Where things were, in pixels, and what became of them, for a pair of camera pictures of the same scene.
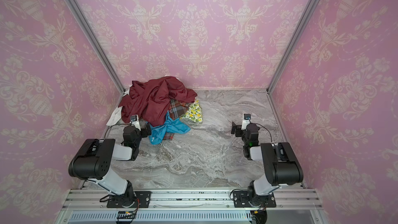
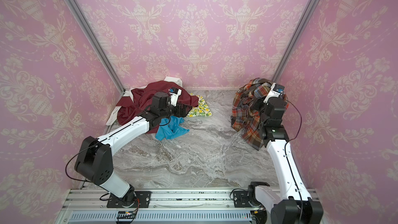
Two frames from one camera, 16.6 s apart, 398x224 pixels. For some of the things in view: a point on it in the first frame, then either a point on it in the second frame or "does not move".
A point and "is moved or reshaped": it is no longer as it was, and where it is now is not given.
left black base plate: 142,199 does not move
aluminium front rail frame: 191,206 does not move
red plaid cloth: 177,110 is moved or reshaped
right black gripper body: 237,129 to 259,103
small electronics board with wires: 126,214 does not move
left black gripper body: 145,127 to 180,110
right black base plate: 241,199 does not move
